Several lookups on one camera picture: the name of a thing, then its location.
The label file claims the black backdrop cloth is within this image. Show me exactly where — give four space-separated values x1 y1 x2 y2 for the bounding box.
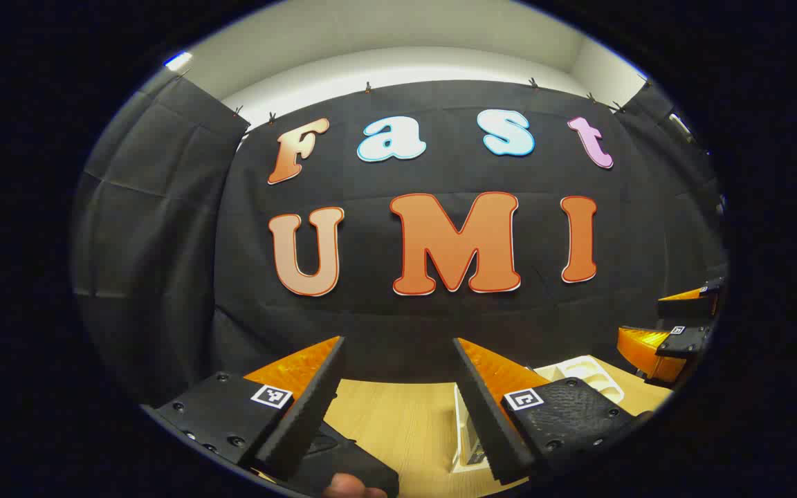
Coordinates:
72 69 729 416

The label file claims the black schoolbag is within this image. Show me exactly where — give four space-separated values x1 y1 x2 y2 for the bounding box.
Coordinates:
252 421 400 498

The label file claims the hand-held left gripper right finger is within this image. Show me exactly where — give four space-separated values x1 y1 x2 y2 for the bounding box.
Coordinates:
452 338 655 485

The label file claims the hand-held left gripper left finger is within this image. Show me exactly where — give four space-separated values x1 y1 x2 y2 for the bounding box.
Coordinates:
153 337 345 483

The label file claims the white bookshelf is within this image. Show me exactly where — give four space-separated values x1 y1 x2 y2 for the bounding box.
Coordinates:
451 355 625 474

